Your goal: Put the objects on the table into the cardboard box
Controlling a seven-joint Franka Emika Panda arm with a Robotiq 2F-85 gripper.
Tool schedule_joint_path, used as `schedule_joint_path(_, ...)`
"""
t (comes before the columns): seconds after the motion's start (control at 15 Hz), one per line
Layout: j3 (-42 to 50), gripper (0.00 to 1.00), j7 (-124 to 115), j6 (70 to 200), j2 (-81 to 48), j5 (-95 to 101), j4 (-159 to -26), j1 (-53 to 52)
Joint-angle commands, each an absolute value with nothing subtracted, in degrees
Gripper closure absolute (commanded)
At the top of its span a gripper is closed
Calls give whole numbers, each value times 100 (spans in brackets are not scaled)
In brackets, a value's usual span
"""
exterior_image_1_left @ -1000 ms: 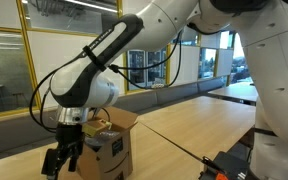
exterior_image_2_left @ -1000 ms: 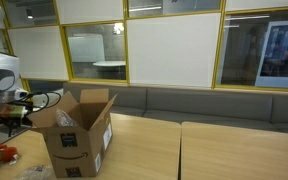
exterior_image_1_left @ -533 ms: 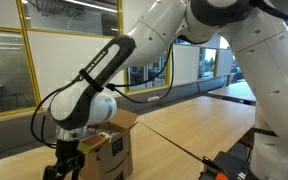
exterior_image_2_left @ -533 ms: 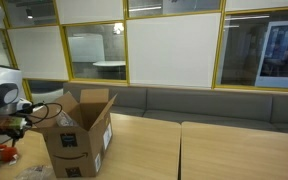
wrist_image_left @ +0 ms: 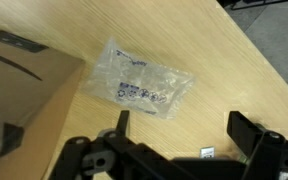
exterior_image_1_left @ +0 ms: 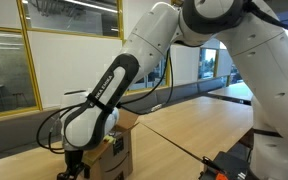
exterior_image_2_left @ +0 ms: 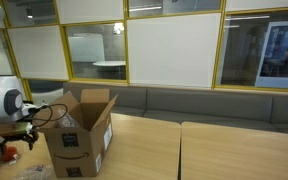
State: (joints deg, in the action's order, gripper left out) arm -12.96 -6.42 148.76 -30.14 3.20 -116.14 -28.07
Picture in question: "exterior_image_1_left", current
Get brown cardboard shipping box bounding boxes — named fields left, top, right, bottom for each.
left=82, top=109, right=141, bottom=180

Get grey bench sofa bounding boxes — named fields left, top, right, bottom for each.
left=0, top=75, right=232, bottom=164

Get light wooden side table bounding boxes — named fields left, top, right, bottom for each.
left=207, top=81, right=256, bottom=106

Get yellow window frame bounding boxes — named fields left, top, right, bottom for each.
left=0, top=0, right=185, bottom=122

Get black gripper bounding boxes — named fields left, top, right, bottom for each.
left=56, top=149, right=87, bottom=180

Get dark wooden stool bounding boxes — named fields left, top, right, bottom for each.
left=12, top=92, right=29, bottom=108

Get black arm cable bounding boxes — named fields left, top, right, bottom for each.
left=35, top=3, right=288, bottom=155

